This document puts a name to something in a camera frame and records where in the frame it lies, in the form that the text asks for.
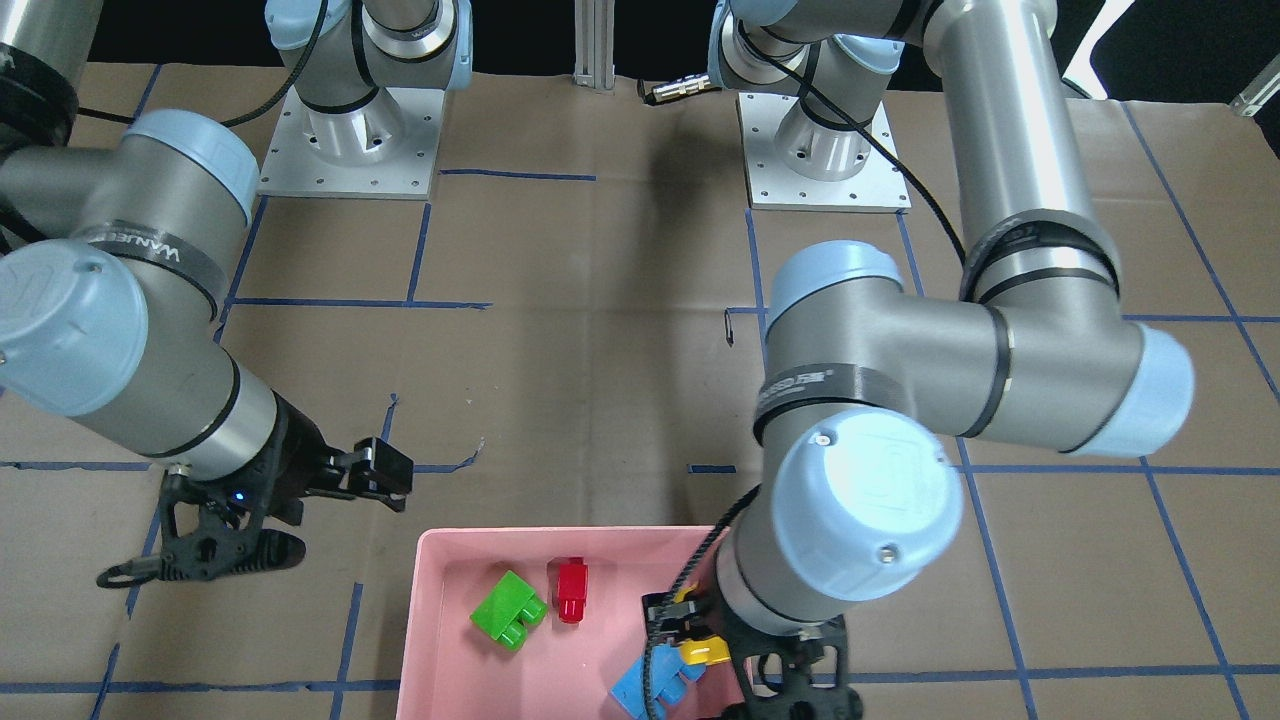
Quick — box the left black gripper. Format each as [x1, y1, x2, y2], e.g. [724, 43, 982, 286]
[643, 589, 863, 719]

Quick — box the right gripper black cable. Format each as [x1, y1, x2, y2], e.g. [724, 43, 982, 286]
[70, 0, 332, 129]

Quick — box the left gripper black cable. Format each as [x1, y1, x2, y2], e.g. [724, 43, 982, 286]
[640, 29, 972, 720]

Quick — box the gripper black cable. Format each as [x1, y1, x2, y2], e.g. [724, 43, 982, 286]
[70, 0, 332, 129]
[640, 29, 972, 720]

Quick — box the yellow toy block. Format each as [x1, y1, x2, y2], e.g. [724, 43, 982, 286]
[660, 584, 731, 666]

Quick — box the aluminium profile post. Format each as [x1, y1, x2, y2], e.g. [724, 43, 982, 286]
[572, 0, 616, 94]

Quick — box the blue toy block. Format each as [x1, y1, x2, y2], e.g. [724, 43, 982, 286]
[611, 644, 707, 719]

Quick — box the green toy block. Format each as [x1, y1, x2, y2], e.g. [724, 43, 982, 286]
[470, 570, 548, 652]

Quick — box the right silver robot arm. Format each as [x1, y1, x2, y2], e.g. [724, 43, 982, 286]
[1, 1, 474, 589]

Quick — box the red toy block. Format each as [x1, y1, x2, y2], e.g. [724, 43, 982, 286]
[549, 556, 590, 626]

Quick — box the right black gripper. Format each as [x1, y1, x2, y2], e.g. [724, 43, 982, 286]
[96, 398, 413, 589]

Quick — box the metal cable connector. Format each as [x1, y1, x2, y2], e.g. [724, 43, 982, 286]
[636, 73, 721, 108]

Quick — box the pink plastic box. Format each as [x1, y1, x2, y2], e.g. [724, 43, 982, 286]
[396, 527, 707, 719]

